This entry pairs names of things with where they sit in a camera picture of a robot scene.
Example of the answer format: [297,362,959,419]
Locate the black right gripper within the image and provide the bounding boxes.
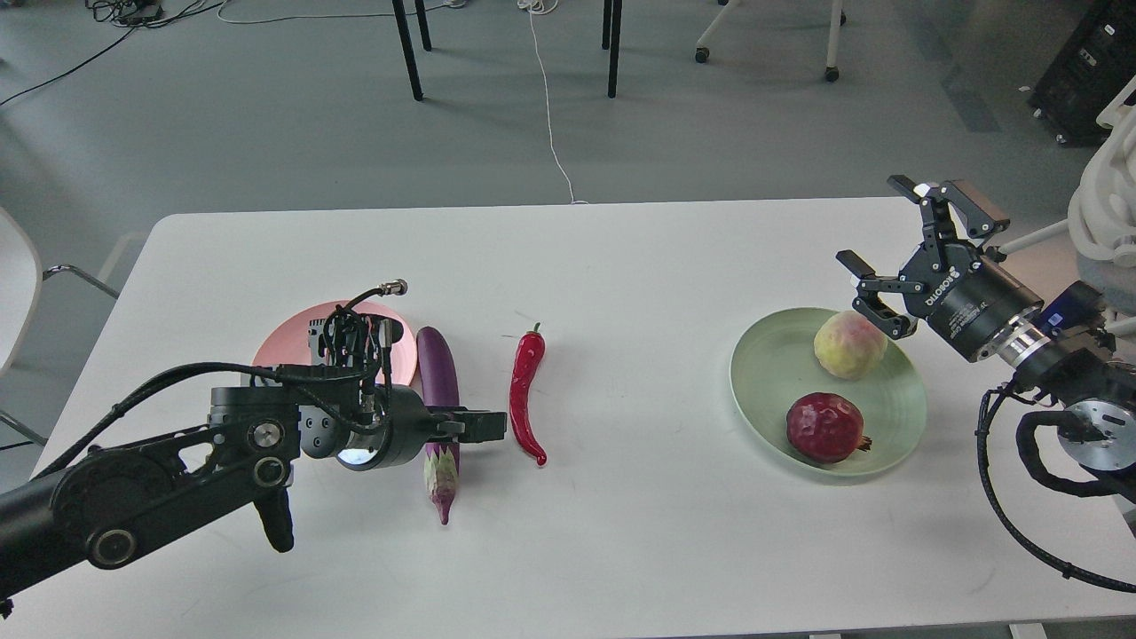
[835,174,1043,360]

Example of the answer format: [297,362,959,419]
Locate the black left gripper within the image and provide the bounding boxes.
[337,385,509,470]

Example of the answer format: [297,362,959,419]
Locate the purple eggplant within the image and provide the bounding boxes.
[415,327,460,525]

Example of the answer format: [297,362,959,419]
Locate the red chili pepper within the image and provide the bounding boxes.
[508,322,548,468]

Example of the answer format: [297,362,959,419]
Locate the yellow-pink peach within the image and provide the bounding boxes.
[813,309,889,381]

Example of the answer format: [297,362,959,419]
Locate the red pomegranate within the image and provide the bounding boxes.
[785,392,872,464]

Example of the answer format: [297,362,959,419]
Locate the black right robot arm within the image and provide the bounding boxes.
[837,175,1133,592]

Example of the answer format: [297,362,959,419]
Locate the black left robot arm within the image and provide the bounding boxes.
[1,280,508,616]

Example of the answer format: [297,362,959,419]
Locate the white chair right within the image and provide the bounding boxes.
[997,78,1135,279]

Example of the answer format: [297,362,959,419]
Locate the white chair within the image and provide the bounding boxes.
[0,207,122,448]
[997,78,1135,279]

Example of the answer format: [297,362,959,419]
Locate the green plate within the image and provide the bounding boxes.
[730,307,927,483]

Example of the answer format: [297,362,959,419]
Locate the pink plate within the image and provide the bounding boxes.
[252,300,418,385]

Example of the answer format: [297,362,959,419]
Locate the white office chair base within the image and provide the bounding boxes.
[693,0,847,83]

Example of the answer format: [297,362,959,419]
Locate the black equipment case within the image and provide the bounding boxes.
[1028,1,1135,146]

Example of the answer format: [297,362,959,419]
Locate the black table legs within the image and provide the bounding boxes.
[390,1,624,102]

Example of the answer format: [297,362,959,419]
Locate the white chair left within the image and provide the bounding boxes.
[0,207,122,448]

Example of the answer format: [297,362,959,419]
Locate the white floor cable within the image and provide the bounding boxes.
[517,0,588,206]

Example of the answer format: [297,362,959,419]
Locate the black floor cables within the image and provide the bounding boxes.
[0,0,223,107]

